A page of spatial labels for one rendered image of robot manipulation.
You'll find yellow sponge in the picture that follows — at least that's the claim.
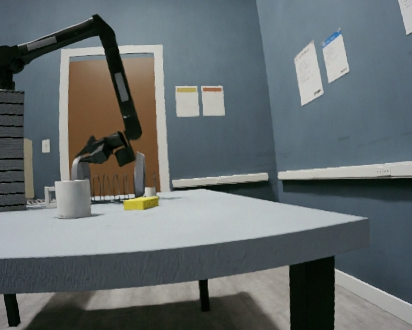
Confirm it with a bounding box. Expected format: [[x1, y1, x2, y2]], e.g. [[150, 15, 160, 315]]
[[124, 197, 159, 210]]

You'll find small white cup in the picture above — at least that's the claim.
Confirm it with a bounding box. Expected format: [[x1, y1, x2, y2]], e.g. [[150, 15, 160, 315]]
[[145, 187, 156, 197]]

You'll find white plate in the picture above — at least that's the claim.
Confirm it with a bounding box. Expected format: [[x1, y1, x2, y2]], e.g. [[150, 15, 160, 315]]
[[135, 152, 145, 198], [71, 155, 91, 181]]

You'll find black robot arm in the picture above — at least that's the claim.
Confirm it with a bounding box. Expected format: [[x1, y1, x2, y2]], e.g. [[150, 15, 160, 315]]
[[0, 14, 142, 167]]

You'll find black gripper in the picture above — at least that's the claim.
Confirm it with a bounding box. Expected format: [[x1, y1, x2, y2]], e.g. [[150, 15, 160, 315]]
[[75, 135, 108, 163]]

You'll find beige tiled splashback wall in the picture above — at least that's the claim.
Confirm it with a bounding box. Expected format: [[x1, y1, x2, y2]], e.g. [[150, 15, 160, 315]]
[[24, 138, 34, 200]]

